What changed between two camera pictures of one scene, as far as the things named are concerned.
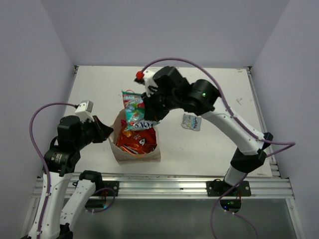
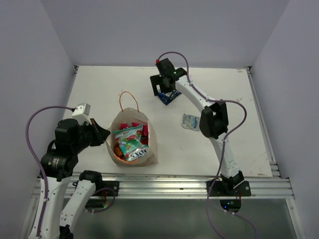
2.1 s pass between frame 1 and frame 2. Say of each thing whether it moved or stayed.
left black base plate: stayed
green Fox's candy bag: moved
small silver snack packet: stayed
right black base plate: stayed
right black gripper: moved
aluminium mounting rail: stayed
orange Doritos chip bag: moved
